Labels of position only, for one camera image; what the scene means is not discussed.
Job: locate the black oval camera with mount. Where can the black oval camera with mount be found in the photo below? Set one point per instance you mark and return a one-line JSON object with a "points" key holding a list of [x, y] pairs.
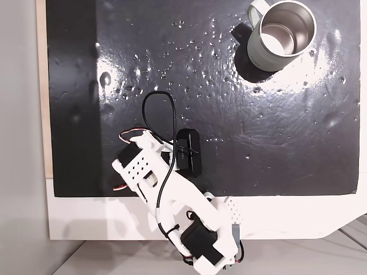
{"points": [[189, 154]]}

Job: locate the black glossy mat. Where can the black glossy mat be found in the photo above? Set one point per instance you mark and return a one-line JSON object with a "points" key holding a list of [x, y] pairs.
{"points": [[229, 114]]}

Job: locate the pale green steel-lined mug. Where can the pale green steel-lined mug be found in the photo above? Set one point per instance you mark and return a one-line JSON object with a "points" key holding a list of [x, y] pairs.
{"points": [[258, 48]]}

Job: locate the white board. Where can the white board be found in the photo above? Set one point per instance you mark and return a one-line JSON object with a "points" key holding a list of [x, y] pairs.
{"points": [[86, 217]]}

